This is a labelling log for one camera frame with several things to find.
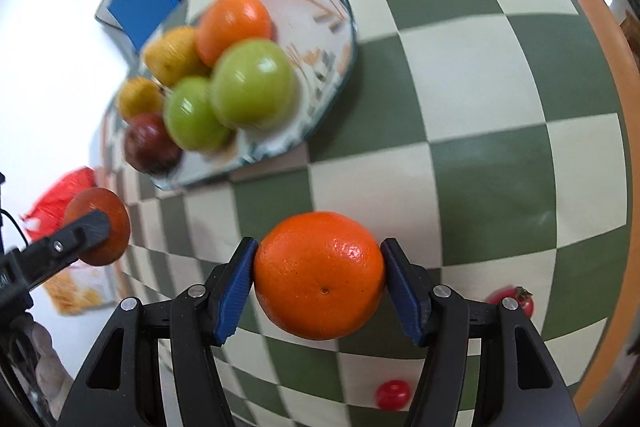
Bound brown-red round fruit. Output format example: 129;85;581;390
63;186;131;267

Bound cherry tomato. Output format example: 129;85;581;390
375;379;411;412
486;285;535;317

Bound dark red apple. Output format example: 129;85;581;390
124;113;182;176

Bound yellow lemon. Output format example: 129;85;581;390
116;77;164;121

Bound green apple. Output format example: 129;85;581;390
210;38;296;129
163;76;233;154

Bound orange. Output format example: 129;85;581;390
254;211;385;340
195;0;272;67

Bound yellow pear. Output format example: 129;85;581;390
142;26;210;88

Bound grey fuzzy slippers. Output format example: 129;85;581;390
27;322;74;419

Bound red plastic bag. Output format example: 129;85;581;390
21;167;96;242

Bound snack box with chips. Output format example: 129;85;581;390
43;261;116;315

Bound green white checkered tablecloth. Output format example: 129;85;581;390
101;0;639;407

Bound blue folded mat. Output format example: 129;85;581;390
106;0;179;53

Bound oval deer-pattern plate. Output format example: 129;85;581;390
136;0;357;191

